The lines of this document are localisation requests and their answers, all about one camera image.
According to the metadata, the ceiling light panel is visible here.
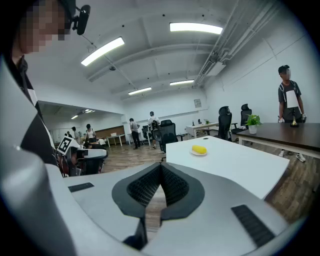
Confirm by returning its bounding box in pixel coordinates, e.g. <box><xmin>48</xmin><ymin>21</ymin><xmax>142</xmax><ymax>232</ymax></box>
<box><xmin>169</xmin><ymin>79</ymin><xmax>195</xmax><ymax>86</ymax></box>
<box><xmin>80</xmin><ymin>36</ymin><xmax>125</xmax><ymax>67</ymax></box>
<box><xmin>169</xmin><ymin>22</ymin><xmax>223</xmax><ymax>35</ymax></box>
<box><xmin>128</xmin><ymin>86</ymin><xmax>153</xmax><ymax>96</ymax></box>

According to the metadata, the white desk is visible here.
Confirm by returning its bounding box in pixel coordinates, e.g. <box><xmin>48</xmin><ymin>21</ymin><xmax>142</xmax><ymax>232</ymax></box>
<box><xmin>106</xmin><ymin>133</ymin><xmax>126</xmax><ymax>148</ymax></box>

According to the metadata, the yellow corn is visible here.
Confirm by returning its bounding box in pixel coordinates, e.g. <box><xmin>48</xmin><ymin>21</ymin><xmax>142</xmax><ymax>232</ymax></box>
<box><xmin>191</xmin><ymin>145</ymin><xmax>208</xmax><ymax>155</ymax></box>

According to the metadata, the dark wooden table white frame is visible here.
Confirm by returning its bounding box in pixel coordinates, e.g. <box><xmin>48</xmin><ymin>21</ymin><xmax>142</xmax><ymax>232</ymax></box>
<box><xmin>235</xmin><ymin>122</ymin><xmax>320</xmax><ymax>160</ymax></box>

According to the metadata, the potted green plant white pot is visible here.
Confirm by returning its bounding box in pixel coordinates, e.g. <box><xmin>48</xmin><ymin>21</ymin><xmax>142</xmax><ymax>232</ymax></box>
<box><xmin>244</xmin><ymin>113</ymin><xmax>263</xmax><ymax>135</ymax></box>

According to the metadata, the person's head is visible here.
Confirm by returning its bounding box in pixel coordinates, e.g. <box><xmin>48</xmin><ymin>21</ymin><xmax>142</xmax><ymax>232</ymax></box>
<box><xmin>9</xmin><ymin>0</ymin><xmax>76</xmax><ymax>66</ymax></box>

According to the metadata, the black head-mounted camera rig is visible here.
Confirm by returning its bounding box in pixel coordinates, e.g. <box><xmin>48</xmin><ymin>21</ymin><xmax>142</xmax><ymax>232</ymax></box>
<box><xmin>71</xmin><ymin>4</ymin><xmax>91</xmax><ymax>36</ymax></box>

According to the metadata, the person's black cap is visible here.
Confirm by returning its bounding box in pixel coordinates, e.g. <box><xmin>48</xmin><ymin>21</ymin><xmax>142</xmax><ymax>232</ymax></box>
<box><xmin>57</xmin><ymin>0</ymin><xmax>77</xmax><ymax>20</ymax></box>

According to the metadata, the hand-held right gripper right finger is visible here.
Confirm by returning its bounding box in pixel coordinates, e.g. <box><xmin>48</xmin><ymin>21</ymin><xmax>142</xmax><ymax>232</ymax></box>
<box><xmin>142</xmin><ymin>161</ymin><xmax>289</xmax><ymax>256</ymax></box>

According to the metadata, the white ceiling air conditioner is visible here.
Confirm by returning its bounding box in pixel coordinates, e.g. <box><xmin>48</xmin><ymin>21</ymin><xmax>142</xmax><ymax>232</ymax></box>
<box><xmin>201</xmin><ymin>59</ymin><xmax>227</xmax><ymax>77</ymax></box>

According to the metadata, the light wooden desk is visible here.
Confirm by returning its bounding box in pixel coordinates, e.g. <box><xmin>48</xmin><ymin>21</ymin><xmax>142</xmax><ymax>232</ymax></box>
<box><xmin>185</xmin><ymin>121</ymin><xmax>220</xmax><ymax>140</ymax></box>

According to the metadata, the person's black and white shirt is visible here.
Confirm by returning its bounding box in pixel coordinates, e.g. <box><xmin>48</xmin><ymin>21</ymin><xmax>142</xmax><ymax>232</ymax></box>
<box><xmin>7</xmin><ymin>56</ymin><xmax>60</xmax><ymax>168</ymax></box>

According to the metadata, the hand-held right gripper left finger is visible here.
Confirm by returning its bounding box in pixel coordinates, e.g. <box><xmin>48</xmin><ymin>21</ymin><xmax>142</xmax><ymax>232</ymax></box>
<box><xmin>63</xmin><ymin>161</ymin><xmax>161</xmax><ymax>251</ymax></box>

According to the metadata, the gold and black desk ornament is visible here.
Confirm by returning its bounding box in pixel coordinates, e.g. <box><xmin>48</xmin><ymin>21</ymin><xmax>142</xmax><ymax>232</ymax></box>
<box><xmin>289</xmin><ymin>113</ymin><xmax>300</xmax><ymax>128</ymax></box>

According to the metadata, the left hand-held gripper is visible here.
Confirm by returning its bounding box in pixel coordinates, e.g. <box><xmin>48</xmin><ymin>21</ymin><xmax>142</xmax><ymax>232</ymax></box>
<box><xmin>56</xmin><ymin>135</ymin><xmax>109</xmax><ymax>177</ymax></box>

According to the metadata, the black office chair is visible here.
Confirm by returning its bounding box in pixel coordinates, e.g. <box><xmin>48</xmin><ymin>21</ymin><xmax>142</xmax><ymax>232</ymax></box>
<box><xmin>152</xmin><ymin>119</ymin><xmax>186</xmax><ymax>162</ymax></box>
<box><xmin>231</xmin><ymin>103</ymin><xmax>253</xmax><ymax>136</ymax></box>
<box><xmin>202</xmin><ymin>105</ymin><xmax>238</xmax><ymax>142</ymax></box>

